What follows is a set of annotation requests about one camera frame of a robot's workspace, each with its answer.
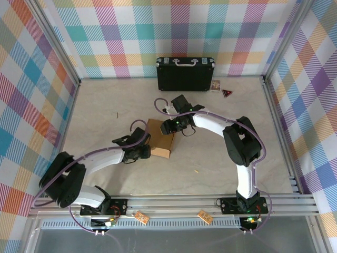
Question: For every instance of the brown cardboard box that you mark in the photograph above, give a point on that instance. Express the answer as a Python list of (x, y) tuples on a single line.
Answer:
[(160, 142)]

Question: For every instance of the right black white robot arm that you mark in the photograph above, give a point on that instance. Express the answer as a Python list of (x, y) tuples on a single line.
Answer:
[(208, 124)]

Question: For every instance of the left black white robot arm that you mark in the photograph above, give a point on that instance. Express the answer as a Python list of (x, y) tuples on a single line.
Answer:
[(105, 160)]

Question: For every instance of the small printed card pack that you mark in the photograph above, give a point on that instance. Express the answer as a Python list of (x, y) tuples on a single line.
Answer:
[(215, 86)]

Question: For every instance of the red black triangle sticker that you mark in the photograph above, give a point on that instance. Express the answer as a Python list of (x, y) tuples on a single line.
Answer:
[(227, 93)]

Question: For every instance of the orange printed tag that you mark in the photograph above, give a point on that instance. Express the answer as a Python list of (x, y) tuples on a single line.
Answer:
[(141, 217), (205, 216)]

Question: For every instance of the left black connector board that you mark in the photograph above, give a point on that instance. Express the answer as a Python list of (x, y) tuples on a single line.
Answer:
[(104, 223)]

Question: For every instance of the black connector board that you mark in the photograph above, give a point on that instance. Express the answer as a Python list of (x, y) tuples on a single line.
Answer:
[(248, 222), (104, 223)]

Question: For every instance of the right black connector board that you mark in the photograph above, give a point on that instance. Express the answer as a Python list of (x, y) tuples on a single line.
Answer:
[(248, 222)]

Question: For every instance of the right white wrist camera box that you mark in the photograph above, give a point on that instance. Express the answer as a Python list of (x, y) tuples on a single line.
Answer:
[(168, 107)]

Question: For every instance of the aluminium frame rail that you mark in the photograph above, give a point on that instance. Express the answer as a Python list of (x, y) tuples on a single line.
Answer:
[(171, 204)]

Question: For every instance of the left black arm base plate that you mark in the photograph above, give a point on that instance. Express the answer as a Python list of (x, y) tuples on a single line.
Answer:
[(119, 205)]

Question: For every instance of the right aluminium side rail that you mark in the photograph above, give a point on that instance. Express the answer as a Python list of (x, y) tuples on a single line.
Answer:
[(276, 118)]

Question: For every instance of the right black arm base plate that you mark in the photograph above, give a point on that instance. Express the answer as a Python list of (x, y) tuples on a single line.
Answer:
[(229, 205)]

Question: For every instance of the right aluminium frame post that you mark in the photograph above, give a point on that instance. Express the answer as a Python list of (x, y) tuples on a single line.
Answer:
[(287, 39)]

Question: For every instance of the aluminium frame post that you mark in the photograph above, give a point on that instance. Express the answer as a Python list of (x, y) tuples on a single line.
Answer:
[(287, 39), (52, 42)]

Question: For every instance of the left aluminium frame post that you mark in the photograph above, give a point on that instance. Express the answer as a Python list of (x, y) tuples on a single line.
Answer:
[(52, 42)]

